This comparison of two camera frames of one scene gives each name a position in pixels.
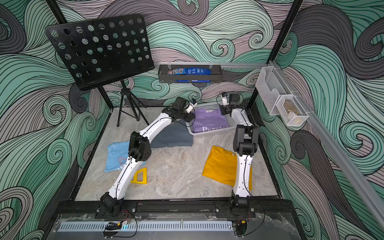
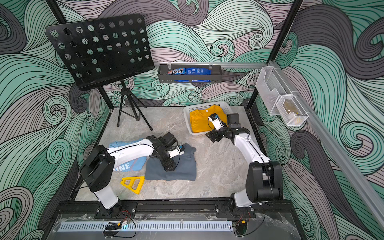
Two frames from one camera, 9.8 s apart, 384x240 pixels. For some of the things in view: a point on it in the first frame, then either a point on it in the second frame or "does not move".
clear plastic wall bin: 270,85 does not move
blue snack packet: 198,71 does not move
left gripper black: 192,117 -> 167,165
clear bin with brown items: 291,110 does not move
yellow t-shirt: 221,165 -> 199,121
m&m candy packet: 177,71 does not move
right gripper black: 226,109 -> 217,134
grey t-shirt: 176,134 -> 185,169
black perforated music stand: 102,52 does not move
